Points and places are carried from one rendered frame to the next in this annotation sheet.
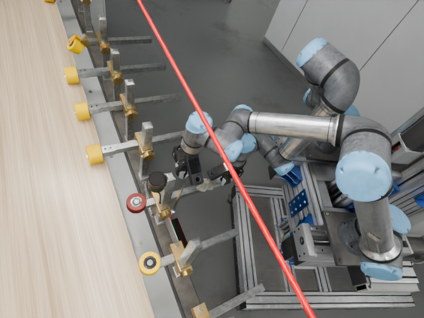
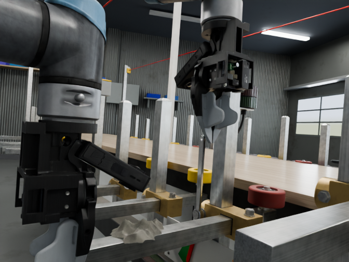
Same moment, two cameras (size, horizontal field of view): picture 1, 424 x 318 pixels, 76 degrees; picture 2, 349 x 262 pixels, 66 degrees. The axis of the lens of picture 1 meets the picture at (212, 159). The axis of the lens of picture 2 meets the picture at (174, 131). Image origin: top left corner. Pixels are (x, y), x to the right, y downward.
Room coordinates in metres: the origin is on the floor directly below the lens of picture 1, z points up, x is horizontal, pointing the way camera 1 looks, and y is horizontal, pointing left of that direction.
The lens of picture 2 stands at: (1.08, 0.08, 1.03)
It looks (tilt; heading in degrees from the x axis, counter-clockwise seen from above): 0 degrees down; 188
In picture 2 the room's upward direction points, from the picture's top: 4 degrees clockwise
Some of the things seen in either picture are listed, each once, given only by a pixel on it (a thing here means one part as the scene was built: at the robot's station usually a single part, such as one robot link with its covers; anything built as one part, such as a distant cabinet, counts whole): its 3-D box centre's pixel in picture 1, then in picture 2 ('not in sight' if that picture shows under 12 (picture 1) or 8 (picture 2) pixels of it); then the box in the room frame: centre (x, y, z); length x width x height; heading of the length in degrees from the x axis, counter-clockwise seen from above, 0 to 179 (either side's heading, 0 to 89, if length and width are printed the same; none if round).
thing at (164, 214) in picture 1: (159, 204); (228, 219); (0.50, 0.13, 0.84); 0.14 x 0.06 x 0.05; 45
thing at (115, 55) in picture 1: (117, 88); not in sight; (1.02, 0.64, 0.86); 0.04 x 0.04 x 0.48; 45
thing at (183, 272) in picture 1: (180, 259); (161, 201); (0.33, -0.05, 0.82); 0.14 x 0.06 x 0.05; 45
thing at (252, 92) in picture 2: (157, 180); (243, 92); (0.46, 0.15, 1.12); 0.06 x 0.06 x 0.02
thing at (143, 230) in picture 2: (204, 183); (141, 226); (0.67, -0.02, 0.87); 0.09 x 0.07 x 0.02; 135
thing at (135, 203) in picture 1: (135, 206); (265, 211); (0.44, 0.21, 0.85); 0.08 x 0.08 x 0.11
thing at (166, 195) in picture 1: (163, 203); (221, 194); (0.49, 0.11, 0.89); 0.04 x 0.04 x 0.48; 45
